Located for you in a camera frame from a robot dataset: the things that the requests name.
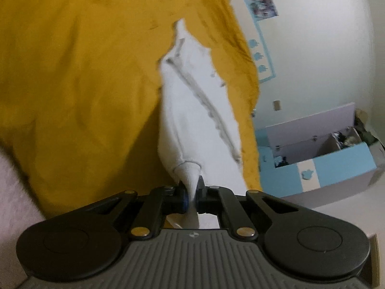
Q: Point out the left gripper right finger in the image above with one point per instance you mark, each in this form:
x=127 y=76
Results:
x=205 y=198

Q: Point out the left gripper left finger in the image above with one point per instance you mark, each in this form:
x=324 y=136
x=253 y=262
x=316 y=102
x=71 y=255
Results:
x=181 y=198

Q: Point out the white printed t-shirt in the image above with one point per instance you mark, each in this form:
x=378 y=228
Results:
x=198 y=133

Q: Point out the fluffy white sleeve forearm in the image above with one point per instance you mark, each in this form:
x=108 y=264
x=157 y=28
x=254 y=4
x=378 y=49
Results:
x=18 y=212

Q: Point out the blue lilac storage cabinet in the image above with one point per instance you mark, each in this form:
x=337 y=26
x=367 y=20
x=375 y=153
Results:
x=319 y=159

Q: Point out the mustard yellow bed cover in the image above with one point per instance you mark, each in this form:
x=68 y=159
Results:
x=80 y=91

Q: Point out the white blue headboard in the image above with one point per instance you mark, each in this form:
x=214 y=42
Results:
x=259 y=51

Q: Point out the beige wall socket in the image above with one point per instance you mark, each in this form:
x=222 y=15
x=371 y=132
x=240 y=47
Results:
x=276 y=105

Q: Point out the wall posters strip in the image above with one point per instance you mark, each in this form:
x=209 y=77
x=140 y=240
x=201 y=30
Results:
x=262 y=9

